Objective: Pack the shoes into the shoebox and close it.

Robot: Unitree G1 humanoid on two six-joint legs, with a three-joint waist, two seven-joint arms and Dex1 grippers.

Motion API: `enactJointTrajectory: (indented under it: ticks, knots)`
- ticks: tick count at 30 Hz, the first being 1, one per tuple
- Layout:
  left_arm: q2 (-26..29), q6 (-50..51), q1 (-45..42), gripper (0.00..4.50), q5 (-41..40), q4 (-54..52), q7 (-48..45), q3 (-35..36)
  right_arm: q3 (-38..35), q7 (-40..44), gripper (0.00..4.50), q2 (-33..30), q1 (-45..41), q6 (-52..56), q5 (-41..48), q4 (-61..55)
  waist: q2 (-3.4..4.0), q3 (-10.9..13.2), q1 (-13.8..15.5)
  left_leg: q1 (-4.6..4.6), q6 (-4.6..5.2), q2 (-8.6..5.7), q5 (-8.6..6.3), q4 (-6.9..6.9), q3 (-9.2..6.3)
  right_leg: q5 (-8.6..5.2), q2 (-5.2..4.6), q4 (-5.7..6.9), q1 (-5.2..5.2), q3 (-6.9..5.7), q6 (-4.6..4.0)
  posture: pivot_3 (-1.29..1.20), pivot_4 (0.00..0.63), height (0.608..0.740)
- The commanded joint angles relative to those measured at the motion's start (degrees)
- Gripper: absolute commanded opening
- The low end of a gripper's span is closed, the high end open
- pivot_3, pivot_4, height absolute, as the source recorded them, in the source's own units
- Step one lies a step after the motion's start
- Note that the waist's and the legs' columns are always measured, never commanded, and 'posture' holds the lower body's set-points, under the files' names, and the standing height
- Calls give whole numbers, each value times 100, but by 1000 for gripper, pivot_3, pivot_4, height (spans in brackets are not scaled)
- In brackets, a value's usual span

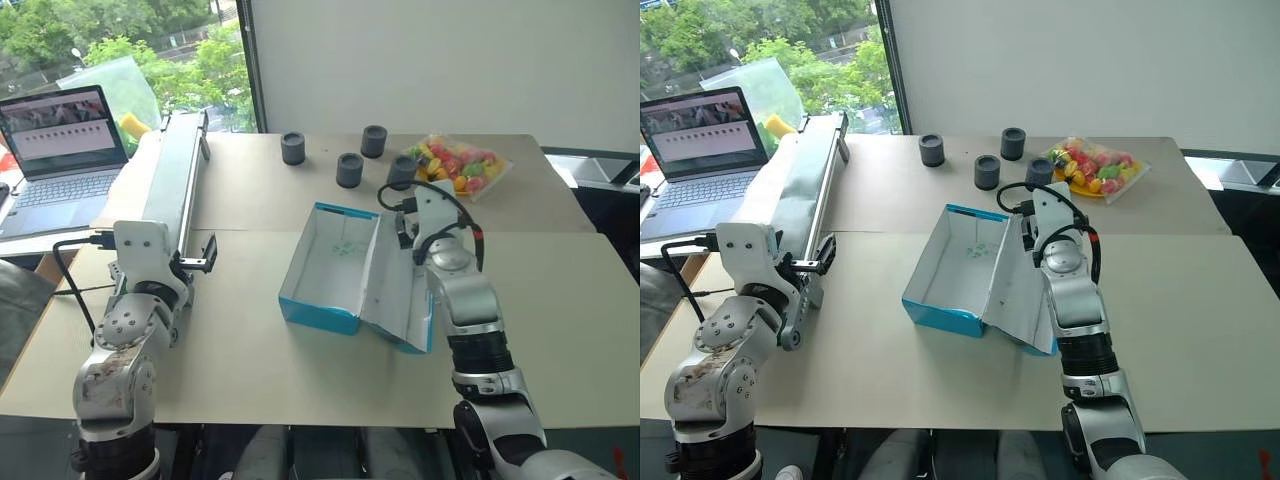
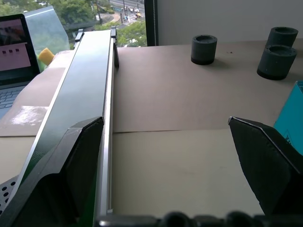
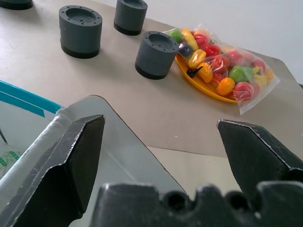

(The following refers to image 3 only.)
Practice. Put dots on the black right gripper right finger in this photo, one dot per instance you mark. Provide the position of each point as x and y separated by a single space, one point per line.
258 153

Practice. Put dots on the clear bag of toy fruit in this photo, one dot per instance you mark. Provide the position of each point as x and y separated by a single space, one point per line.
226 68

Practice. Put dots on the orange plastic plate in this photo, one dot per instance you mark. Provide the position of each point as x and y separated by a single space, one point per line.
203 88

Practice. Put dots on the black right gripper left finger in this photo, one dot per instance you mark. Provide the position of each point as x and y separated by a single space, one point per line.
59 165

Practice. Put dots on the grey cylindrical riser block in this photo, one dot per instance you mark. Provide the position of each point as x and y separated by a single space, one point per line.
156 55
130 16
81 31
16 3

